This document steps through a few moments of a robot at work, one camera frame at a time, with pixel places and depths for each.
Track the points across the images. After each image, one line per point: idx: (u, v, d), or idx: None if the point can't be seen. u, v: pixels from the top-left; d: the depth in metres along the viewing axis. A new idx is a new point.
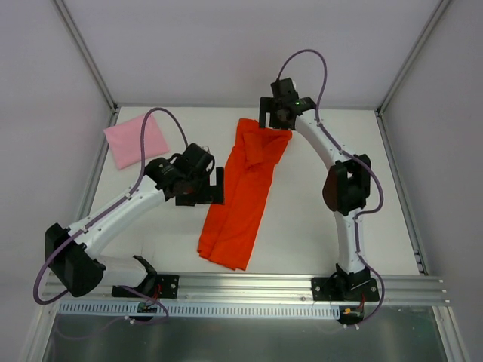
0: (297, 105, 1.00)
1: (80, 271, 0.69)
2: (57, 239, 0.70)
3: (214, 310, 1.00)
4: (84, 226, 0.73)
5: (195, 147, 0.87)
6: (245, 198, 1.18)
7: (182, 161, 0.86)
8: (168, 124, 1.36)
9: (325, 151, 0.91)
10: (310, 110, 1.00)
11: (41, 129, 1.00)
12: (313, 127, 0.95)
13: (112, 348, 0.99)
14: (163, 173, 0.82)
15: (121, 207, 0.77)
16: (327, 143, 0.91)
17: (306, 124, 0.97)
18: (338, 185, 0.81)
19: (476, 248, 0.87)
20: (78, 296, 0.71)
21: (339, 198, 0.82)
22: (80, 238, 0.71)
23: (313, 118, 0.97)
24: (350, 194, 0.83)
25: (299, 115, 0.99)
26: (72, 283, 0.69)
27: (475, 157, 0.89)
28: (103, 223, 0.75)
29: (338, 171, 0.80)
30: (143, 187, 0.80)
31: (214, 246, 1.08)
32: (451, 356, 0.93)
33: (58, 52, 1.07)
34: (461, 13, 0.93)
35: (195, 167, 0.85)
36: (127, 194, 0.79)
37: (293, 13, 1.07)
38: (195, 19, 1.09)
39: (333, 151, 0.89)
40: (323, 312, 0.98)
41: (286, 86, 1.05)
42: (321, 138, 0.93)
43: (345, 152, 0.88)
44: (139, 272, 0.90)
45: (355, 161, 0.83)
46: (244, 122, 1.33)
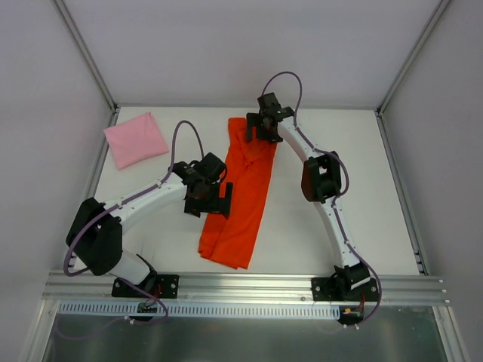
0: (279, 113, 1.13)
1: (109, 246, 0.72)
2: (93, 212, 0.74)
3: (215, 310, 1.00)
4: (120, 201, 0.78)
5: (212, 156, 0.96)
6: (246, 197, 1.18)
7: (201, 167, 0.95)
8: (186, 133, 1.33)
9: (302, 151, 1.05)
10: (290, 116, 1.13)
11: (42, 127, 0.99)
12: (291, 131, 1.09)
13: (112, 349, 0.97)
14: (189, 173, 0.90)
15: (152, 193, 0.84)
16: (303, 143, 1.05)
17: (286, 130, 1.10)
18: (311, 177, 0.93)
19: (476, 247, 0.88)
20: (98, 273, 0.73)
21: (314, 190, 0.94)
22: (115, 212, 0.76)
23: (291, 123, 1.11)
24: (324, 185, 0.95)
25: (281, 122, 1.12)
26: (94, 256, 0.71)
27: (475, 157, 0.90)
28: (137, 203, 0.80)
29: (310, 165, 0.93)
30: (171, 179, 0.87)
31: (216, 245, 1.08)
32: (451, 355, 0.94)
33: (59, 50, 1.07)
34: (460, 14, 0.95)
35: (210, 174, 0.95)
36: (158, 182, 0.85)
37: (295, 15, 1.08)
38: (197, 19, 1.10)
39: (308, 149, 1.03)
40: (323, 312, 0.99)
41: (271, 99, 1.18)
42: (297, 139, 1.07)
43: (318, 150, 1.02)
44: (143, 269, 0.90)
45: (327, 156, 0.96)
46: (235, 121, 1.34)
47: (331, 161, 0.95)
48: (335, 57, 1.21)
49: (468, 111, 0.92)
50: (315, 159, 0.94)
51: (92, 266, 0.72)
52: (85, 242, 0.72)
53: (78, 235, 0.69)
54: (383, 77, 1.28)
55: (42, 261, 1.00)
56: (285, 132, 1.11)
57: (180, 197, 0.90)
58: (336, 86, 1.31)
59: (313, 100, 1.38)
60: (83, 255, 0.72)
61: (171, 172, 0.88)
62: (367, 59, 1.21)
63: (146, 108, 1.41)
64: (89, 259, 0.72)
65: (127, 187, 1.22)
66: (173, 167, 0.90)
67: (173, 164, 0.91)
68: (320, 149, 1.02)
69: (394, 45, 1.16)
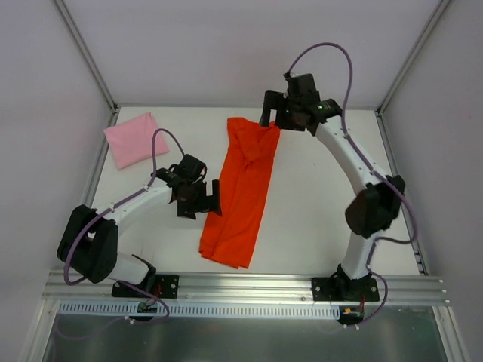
0: (321, 108, 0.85)
1: (106, 252, 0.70)
2: (84, 219, 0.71)
3: (215, 310, 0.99)
4: (112, 206, 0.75)
5: (190, 157, 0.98)
6: (246, 197, 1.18)
7: (180, 170, 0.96)
8: (185, 134, 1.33)
9: (354, 170, 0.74)
10: (335, 117, 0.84)
11: (42, 127, 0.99)
12: (337, 139, 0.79)
13: (112, 348, 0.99)
14: (171, 177, 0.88)
15: (140, 196, 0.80)
16: (358, 161, 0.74)
17: (331, 136, 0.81)
18: (367, 211, 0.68)
19: (476, 247, 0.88)
20: (96, 280, 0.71)
21: (364, 223, 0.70)
22: (109, 215, 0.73)
23: (339, 127, 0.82)
24: (380, 219, 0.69)
25: (322, 124, 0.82)
26: (90, 265, 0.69)
27: (475, 157, 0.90)
28: (129, 206, 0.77)
29: (369, 195, 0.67)
30: (157, 183, 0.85)
31: (217, 245, 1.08)
32: (451, 356, 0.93)
33: (59, 51, 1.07)
34: (460, 14, 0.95)
35: (192, 175, 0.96)
36: (145, 186, 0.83)
37: (295, 15, 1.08)
38: (197, 19, 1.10)
39: (364, 170, 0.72)
40: (323, 312, 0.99)
41: (306, 85, 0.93)
42: (349, 153, 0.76)
43: (376, 173, 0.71)
44: (141, 268, 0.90)
45: (391, 185, 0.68)
46: (234, 120, 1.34)
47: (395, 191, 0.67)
48: (335, 57, 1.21)
49: (468, 111, 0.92)
50: (373, 187, 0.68)
51: (89, 274, 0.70)
52: (81, 250, 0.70)
53: (73, 246, 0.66)
54: (383, 78, 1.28)
55: (42, 261, 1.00)
56: (328, 138, 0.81)
57: (167, 200, 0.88)
58: (336, 86, 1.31)
59: None
60: (79, 264, 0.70)
61: (155, 176, 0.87)
62: (367, 59, 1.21)
63: (146, 108, 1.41)
64: (85, 268, 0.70)
65: (127, 187, 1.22)
66: (157, 173, 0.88)
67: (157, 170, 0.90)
68: (380, 172, 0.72)
69: (394, 46, 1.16)
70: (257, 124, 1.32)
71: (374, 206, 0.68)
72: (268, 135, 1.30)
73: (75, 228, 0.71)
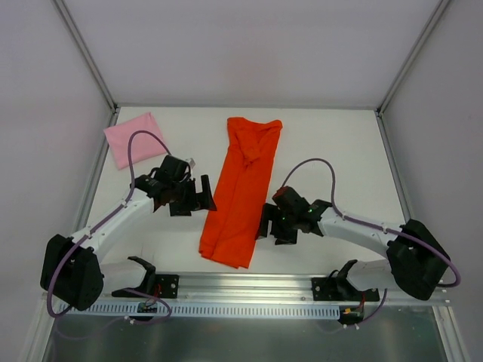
0: (312, 211, 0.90)
1: (89, 278, 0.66)
2: (63, 248, 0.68)
3: (214, 310, 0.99)
4: (88, 231, 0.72)
5: (170, 157, 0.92)
6: (246, 197, 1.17)
7: (161, 173, 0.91)
8: (186, 134, 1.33)
9: (368, 239, 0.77)
10: (327, 209, 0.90)
11: (42, 127, 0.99)
12: (342, 224, 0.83)
13: (112, 348, 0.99)
14: (151, 185, 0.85)
15: (118, 214, 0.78)
16: (367, 230, 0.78)
17: (333, 224, 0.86)
18: (410, 268, 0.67)
19: (477, 248, 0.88)
20: (82, 308, 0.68)
21: (421, 280, 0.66)
22: (86, 243, 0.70)
23: (333, 214, 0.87)
24: (430, 268, 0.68)
25: (321, 221, 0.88)
26: (75, 292, 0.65)
27: (475, 157, 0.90)
28: (106, 228, 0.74)
29: (399, 254, 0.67)
30: (135, 196, 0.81)
31: (217, 244, 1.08)
32: (451, 356, 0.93)
33: (59, 52, 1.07)
34: (460, 13, 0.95)
35: (175, 176, 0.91)
36: (123, 201, 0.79)
37: (295, 15, 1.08)
38: (197, 19, 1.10)
39: (376, 234, 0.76)
40: (323, 312, 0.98)
41: (291, 196, 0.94)
42: (358, 228, 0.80)
43: (390, 229, 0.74)
44: (139, 270, 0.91)
45: (409, 236, 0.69)
46: (234, 120, 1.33)
47: (418, 239, 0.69)
48: (335, 58, 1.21)
49: (468, 111, 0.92)
50: (395, 243, 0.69)
51: (74, 303, 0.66)
52: (63, 280, 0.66)
53: (53, 277, 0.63)
54: (383, 77, 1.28)
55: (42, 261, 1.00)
56: (333, 228, 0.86)
57: (150, 210, 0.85)
58: (336, 86, 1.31)
59: (313, 100, 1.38)
60: (64, 293, 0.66)
61: (133, 188, 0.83)
62: (367, 59, 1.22)
63: (146, 108, 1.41)
64: (70, 296, 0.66)
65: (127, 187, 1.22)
66: (136, 182, 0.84)
67: (135, 179, 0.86)
68: (393, 228, 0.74)
69: (394, 45, 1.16)
70: (257, 125, 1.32)
71: (412, 259, 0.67)
72: (269, 135, 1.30)
73: (53, 259, 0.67)
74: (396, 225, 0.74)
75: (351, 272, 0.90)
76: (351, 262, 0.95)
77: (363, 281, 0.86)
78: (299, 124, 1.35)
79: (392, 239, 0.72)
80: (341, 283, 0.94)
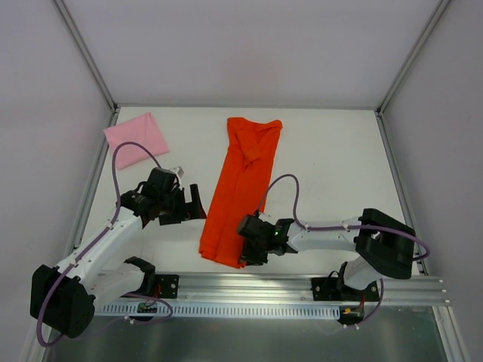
0: (278, 233, 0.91)
1: (78, 306, 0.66)
2: (50, 277, 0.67)
3: (214, 310, 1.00)
4: (74, 260, 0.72)
5: (157, 171, 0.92)
6: (246, 197, 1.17)
7: (149, 186, 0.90)
8: (185, 134, 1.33)
9: (335, 241, 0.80)
10: (290, 226, 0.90)
11: (42, 127, 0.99)
12: (308, 237, 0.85)
13: (112, 348, 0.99)
14: (138, 202, 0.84)
15: (104, 239, 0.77)
16: (331, 234, 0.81)
17: (299, 239, 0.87)
18: (382, 256, 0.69)
19: (476, 248, 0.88)
20: (75, 335, 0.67)
21: (396, 262, 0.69)
22: (72, 272, 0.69)
23: (298, 228, 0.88)
24: (401, 246, 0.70)
25: (289, 243, 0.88)
26: (66, 321, 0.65)
27: (475, 157, 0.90)
28: (92, 253, 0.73)
29: (367, 249, 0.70)
30: (121, 216, 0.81)
31: (219, 246, 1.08)
32: (451, 356, 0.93)
33: (59, 53, 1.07)
34: (461, 13, 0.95)
35: (163, 188, 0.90)
36: (109, 223, 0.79)
37: (295, 15, 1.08)
38: (197, 19, 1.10)
39: (341, 235, 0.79)
40: (322, 312, 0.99)
41: (256, 224, 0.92)
42: (322, 234, 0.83)
43: (351, 226, 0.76)
44: (134, 275, 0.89)
45: (367, 226, 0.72)
46: (234, 121, 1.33)
47: (377, 226, 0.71)
48: (335, 58, 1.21)
49: (468, 111, 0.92)
50: (361, 238, 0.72)
51: (66, 332, 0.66)
52: (53, 309, 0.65)
53: (43, 307, 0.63)
54: (383, 77, 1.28)
55: (42, 261, 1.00)
56: (303, 243, 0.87)
57: (139, 226, 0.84)
58: (336, 86, 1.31)
59: (314, 100, 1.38)
60: (55, 323, 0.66)
61: (120, 207, 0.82)
62: (367, 59, 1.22)
63: (146, 108, 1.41)
64: (61, 324, 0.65)
65: (127, 187, 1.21)
66: (122, 200, 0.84)
67: (121, 195, 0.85)
68: (354, 223, 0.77)
69: (394, 45, 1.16)
70: (256, 125, 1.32)
71: (381, 246, 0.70)
72: (268, 134, 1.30)
73: (41, 290, 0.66)
74: (356, 220, 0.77)
75: (347, 276, 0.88)
76: (343, 265, 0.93)
77: (362, 282, 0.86)
78: (298, 124, 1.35)
79: (357, 234, 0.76)
80: (343, 289, 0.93)
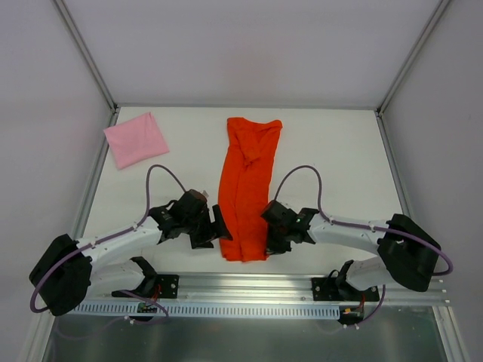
0: (300, 220, 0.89)
1: (76, 285, 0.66)
2: (63, 250, 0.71)
3: (214, 310, 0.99)
4: (93, 241, 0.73)
5: (190, 194, 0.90)
6: (250, 195, 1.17)
7: (177, 207, 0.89)
8: (186, 133, 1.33)
9: (358, 239, 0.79)
10: (315, 216, 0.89)
11: (41, 127, 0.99)
12: (331, 229, 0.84)
13: (113, 348, 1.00)
14: (165, 219, 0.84)
15: (125, 235, 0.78)
16: (355, 231, 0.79)
17: (321, 230, 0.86)
18: (401, 262, 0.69)
19: (476, 248, 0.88)
20: (56, 313, 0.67)
21: (415, 271, 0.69)
22: (87, 252, 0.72)
23: (321, 219, 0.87)
24: (423, 259, 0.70)
25: (309, 229, 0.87)
26: (57, 295, 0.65)
27: (475, 157, 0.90)
28: (111, 243, 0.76)
29: (389, 250, 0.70)
30: (148, 222, 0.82)
31: (242, 246, 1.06)
32: (451, 356, 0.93)
33: (60, 53, 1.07)
34: (461, 13, 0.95)
35: (190, 213, 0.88)
36: (133, 224, 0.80)
37: (295, 15, 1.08)
38: (197, 19, 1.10)
39: (365, 234, 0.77)
40: (324, 312, 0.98)
41: (278, 210, 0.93)
42: (346, 230, 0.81)
43: (377, 227, 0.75)
44: (135, 275, 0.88)
45: (395, 230, 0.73)
46: (234, 121, 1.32)
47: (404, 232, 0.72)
48: (335, 58, 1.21)
49: (469, 111, 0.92)
50: (386, 240, 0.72)
51: (53, 305, 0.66)
52: (52, 280, 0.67)
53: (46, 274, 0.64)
54: (383, 77, 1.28)
55: None
56: (324, 234, 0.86)
57: (154, 242, 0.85)
58: (336, 86, 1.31)
59: (313, 100, 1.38)
60: (47, 293, 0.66)
61: (148, 215, 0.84)
62: (367, 59, 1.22)
63: (146, 108, 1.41)
64: (50, 297, 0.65)
65: (127, 187, 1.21)
66: (151, 212, 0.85)
67: (151, 208, 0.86)
68: (379, 225, 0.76)
69: (394, 45, 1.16)
70: (256, 125, 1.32)
71: (403, 253, 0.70)
72: (269, 135, 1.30)
73: (53, 259, 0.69)
74: (383, 223, 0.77)
75: (350, 275, 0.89)
76: (347, 263, 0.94)
77: (364, 282, 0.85)
78: (299, 124, 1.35)
79: (382, 236, 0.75)
80: (343, 286, 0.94)
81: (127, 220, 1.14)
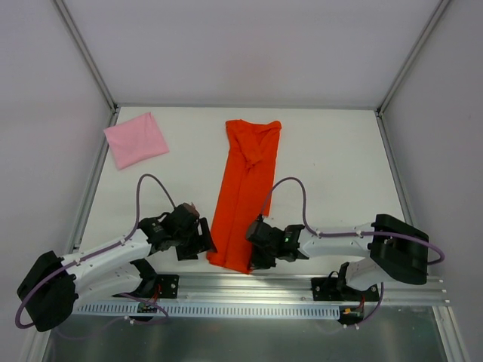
0: (289, 239, 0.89)
1: (59, 304, 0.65)
2: (50, 266, 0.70)
3: (214, 310, 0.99)
4: (78, 259, 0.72)
5: (183, 207, 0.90)
6: (247, 201, 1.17)
7: (170, 219, 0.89)
8: (186, 134, 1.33)
9: (348, 248, 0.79)
10: (301, 231, 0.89)
11: (41, 127, 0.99)
12: (321, 244, 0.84)
13: (113, 348, 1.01)
14: (155, 231, 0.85)
15: (113, 250, 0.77)
16: (344, 240, 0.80)
17: (311, 245, 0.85)
18: (396, 261, 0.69)
19: (476, 248, 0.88)
20: (41, 329, 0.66)
21: (410, 267, 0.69)
22: (72, 269, 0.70)
23: (309, 234, 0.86)
24: (415, 253, 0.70)
25: (300, 249, 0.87)
26: (41, 313, 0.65)
27: (475, 157, 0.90)
28: (96, 260, 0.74)
29: (382, 255, 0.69)
30: (136, 236, 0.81)
31: (228, 252, 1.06)
32: (451, 356, 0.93)
33: (60, 53, 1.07)
34: (462, 12, 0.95)
35: (182, 226, 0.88)
36: (121, 238, 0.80)
37: (295, 14, 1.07)
38: (196, 19, 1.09)
39: (355, 242, 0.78)
40: (323, 312, 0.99)
41: (264, 229, 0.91)
42: (335, 242, 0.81)
43: (364, 232, 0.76)
44: (132, 278, 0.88)
45: (381, 232, 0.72)
46: (233, 121, 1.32)
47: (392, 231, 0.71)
48: (335, 58, 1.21)
49: (469, 111, 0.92)
50: (376, 245, 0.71)
51: (36, 323, 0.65)
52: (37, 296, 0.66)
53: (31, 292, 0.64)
54: (383, 77, 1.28)
55: None
56: (315, 250, 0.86)
57: (145, 254, 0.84)
58: (336, 86, 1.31)
59: (314, 100, 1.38)
60: (31, 309, 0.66)
61: (137, 228, 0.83)
62: (367, 59, 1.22)
63: (146, 108, 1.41)
64: (35, 314, 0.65)
65: (127, 188, 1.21)
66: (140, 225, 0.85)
67: (140, 221, 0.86)
68: (367, 230, 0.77)
69: (394, 45, 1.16)
70: (256, 126, 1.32)
71: (395, 253, 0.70)
72: (269, 136, 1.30)
73: (39, 274, 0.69)
74: (369, 226, 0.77)
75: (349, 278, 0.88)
76: (344, 266, 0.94)
77: (364, 283, 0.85)
78: (299, 124, 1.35)
79: (370, 240, 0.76)
80: (343, 289, 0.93)
81: (126, 220, 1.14)
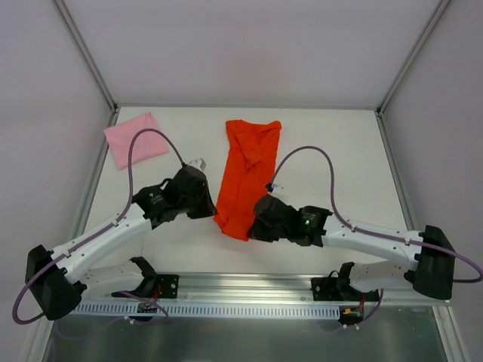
0: (309, 223, 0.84)
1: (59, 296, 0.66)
2: (41, 261, 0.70)
3: (215, 310, 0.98)
4: (68, 251, 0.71)
5: (184, 173, 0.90)
6: (250, 185, 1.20)
7: (171, 187, 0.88)
8: (186, 133, 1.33)
9: (388, 253, 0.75)
10: (327, 219, 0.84)
11: (41, 126, 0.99)
12: (351, 236, 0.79)
13: (113, 348, 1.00)
14: (153, 202, 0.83)
15: (106, 234, 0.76)
16: (386, 243, 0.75)
17: (339, 237, 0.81)
18: (440, 277, 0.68)
19: (476, 248, 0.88)
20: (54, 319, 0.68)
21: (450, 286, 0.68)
22: (62, 262, 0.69)
23: (337, 225, 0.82)
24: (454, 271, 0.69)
25: (326, 235, 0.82)
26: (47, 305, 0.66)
27: (475, 157, 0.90)
28: (87, 248, 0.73)
29: (428, 268, 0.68)
30: (130, 213, 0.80)
31: (228, 219, 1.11)
32: (451, 356, 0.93)
33: (59, 53, 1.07)
34: (461, 13, 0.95)
35: (185, 191, 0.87)
36: (114, 219, 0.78)
37: (294, 14, 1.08)
38: (196, 19, 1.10)
39: (398, 246, 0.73)
40: (324, 312, 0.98)
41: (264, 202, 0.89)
42: (372, 241, 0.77)
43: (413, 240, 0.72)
44: (133, 277, 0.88)
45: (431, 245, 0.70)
46: (233, 121, 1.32)
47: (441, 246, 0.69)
48: (335, 58, 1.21)
49: (468, 111, 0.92)
50: (424, 257, 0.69)
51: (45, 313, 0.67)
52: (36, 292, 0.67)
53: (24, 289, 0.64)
54: (383, 77, 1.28)
55: None
56: (341, 242, 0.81)
57: (148, 226, 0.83)
58: (336, 86, 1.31)
59: (314, 100, 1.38)
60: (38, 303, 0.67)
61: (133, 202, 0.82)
62: (367, 59, 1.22)
63: (146, 108, 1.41)
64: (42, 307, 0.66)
65: (127, 187, 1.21)
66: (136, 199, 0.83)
67: (137, 194, 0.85)
68: (414, 237, 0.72)
69: (394, 45, 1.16)
70: (256, 126, 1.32)
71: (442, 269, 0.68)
72: (269, 136, 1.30)
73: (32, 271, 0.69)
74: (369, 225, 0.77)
75: (354, 280, 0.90)
76: (345, 266, 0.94)
77: (368, 285, 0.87)
78: (299, 124, 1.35)
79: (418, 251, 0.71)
80: (343, 289, 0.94)
81: None
